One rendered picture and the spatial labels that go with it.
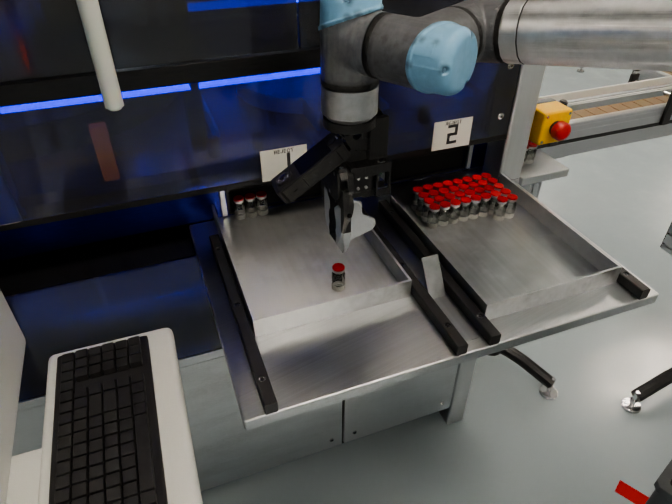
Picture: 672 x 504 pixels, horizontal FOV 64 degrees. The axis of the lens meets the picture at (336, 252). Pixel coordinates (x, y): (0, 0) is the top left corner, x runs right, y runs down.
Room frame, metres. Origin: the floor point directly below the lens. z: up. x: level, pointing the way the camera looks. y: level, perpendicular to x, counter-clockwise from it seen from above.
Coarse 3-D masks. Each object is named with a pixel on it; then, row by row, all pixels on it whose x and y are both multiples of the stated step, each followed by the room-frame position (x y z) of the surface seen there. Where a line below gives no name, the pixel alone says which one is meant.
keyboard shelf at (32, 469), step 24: (168, 336) 0.64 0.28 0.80; (168, 360) 0.58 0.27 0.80; (48, 384) 0.54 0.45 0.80; (168, 384) 0.54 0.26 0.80; (48, 408) 0.49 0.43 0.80; (168, 408) 0.49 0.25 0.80; (48, 432) 0.45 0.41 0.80; (168, 432) 0.45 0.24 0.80; (24, 456) 0.42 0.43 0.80; (48, 456) 0.41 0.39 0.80; (168, 456) 0.41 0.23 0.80; (192, 456) 0.42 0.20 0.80; (24, 480) 0.38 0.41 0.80; (48, 480) 0.38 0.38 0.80; (168, 480) 0.38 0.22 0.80; (192, 480) 0.38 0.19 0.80
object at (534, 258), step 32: (512, 192) 0.96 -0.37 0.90; (416, 224) 0.81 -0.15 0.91; (448, 224) 0.86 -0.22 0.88; (480, 224) 0.86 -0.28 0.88; (512, 224) 0.86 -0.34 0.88; (544, 224) 0.86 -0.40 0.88; (448, 256) 0.76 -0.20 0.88; (480, 256) 0.76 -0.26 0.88; (512, 256) 0.76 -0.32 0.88; (544, 256) 0.76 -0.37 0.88; (576, 256) 0.76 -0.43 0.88; (608, 256) 0.72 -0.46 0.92; (480, 288) 0.67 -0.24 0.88; (512, 288) 0.67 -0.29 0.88; (544, 288) 0.63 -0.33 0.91; (576, 288) 0.66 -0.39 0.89
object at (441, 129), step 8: (448, 120) 0.97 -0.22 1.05; (456, 120) 0.97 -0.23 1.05; (464, 120) 0.98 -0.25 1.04; (472, 120) 0.99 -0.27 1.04; (440, 128) 0.96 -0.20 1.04; (448, 128) 0.97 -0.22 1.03; (464, 128) 0.98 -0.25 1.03; (440, 136) 0.96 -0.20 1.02; (456, 136) 0.97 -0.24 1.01; (464, 136) 0.98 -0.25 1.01; (432, 144) 0.96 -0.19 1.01; (440, 144) 0.96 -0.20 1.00; (448, 144) 0.97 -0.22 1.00; (456, 144) 0.98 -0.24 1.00; (464, 144) 0.98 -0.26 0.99
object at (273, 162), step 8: (304, 144) 0.86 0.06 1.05; (264, 152) 0.84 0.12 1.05; (272, 152) 0.84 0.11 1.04; (280, 152) 0.85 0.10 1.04; (296, 152) 0.86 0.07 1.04; (304, 152) 0.86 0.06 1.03; (264, 160) 0.84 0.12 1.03; (272, 160) 0.84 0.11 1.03; (280, 160) 0.85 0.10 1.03; (264, 168) 0.84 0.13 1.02; (272, 168) 0.84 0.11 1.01; (280, 168) 0.85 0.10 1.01; (264, 176) 0.84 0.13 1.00; (272, 176) 0.84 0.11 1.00
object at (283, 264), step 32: (224, 224) 0.86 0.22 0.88; (256, 224) 0.86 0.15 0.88; (288, 224) 0.86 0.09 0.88; (320, 224) 0.86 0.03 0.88; (256, 256) 0.76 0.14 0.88; (288, 256) 0.76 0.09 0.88; (320, 256) 0.76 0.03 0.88; (352, 256) 0.76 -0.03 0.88; (384, 256) 0.74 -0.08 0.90; (256, 288) 0.67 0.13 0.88; (288, 288) 0.67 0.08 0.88; (320, 288) 0.67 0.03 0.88; (352, 288) 0.67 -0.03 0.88; (384, 288) 0.64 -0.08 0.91; (256, 320) 0.56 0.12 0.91; (288, 320) 0.58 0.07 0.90
